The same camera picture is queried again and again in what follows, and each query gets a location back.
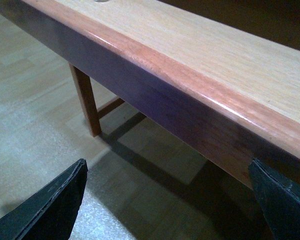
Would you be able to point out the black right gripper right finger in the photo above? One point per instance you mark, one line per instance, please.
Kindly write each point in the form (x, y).
(279, 199)

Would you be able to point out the wooden desk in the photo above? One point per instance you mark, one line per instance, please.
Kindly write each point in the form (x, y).
(85, 94)

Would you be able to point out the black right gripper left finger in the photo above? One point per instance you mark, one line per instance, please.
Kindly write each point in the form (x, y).
(50, 213)

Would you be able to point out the wooden pull-out keyboard tray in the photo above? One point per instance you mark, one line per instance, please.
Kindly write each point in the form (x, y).
(230, 95)

